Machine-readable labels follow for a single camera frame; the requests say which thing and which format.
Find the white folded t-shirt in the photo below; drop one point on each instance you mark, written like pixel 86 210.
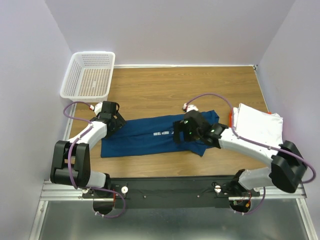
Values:
pixel 258 126

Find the blue t-shirt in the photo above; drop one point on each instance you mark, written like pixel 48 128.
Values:
pixel 147 136

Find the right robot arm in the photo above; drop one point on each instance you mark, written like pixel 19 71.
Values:
pixel 284 165

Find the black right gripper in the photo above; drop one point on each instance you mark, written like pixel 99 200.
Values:
pixel 180 126

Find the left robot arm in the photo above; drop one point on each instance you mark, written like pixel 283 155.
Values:
pixel 71 163

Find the white plastic laundry basket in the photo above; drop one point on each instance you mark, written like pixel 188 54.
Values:
pixel 88 76

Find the aluminium frame rail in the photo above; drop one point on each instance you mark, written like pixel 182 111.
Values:
pixel 57 192

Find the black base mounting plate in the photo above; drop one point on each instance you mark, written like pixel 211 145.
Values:
pixel 172 192

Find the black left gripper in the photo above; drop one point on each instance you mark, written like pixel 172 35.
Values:
pixel 119 122

